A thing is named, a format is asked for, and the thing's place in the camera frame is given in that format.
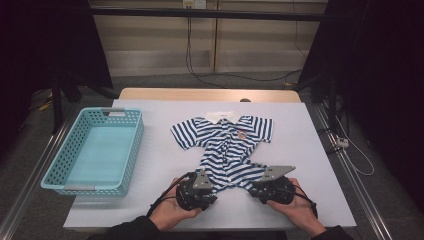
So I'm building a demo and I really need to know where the blue white striped baby romper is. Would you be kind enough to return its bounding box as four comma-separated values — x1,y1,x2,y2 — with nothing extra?
170,110,274,194

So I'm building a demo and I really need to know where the hand-held gripper black cable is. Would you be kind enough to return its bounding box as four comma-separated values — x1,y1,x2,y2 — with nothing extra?
293,184,319,219
146,172,195,218

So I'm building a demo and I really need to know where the person's right hand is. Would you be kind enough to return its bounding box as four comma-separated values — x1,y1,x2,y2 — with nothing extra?
266,178,328,238

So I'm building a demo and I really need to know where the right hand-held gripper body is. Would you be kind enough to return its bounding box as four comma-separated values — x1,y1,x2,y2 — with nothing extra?
261,165,297,205

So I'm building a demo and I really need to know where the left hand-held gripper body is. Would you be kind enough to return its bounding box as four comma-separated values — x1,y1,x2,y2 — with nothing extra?
175,168,213,212

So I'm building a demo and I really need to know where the person's left hand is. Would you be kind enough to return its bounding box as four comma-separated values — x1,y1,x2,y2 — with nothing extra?
148,178,203,232

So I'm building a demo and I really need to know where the white cable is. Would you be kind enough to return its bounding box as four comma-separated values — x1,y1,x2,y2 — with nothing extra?
334,114,376,177

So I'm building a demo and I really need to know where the thin black cable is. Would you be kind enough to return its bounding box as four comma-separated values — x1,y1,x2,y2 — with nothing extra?
292,0,312,60

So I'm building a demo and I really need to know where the left hand-held gripper black cable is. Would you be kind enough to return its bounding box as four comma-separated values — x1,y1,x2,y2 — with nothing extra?
146,172,195,218

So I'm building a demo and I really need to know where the right hand-held gripper black cable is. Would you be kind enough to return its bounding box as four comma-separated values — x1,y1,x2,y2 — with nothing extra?
293,184,319,219

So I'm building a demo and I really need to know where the light blue plastic basket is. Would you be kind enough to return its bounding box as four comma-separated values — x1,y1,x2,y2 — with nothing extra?
40,106,145,198

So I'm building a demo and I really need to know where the black curtain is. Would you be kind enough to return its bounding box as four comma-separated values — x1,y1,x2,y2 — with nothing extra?
0,0,113,161
298,0,424,204

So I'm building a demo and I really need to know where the black metal stand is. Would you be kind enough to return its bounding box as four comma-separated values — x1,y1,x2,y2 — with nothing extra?
49,71,118,135
293,71,338,135

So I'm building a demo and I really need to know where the metal floor rail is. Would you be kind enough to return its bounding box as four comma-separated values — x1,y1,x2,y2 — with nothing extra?
0,113,80,240
311,101,395,240

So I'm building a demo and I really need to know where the white wall socket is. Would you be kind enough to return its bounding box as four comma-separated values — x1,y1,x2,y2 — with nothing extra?
182,0,208,10

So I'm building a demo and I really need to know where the black power cable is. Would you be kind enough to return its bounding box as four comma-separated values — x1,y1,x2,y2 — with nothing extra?
185,8,303,90

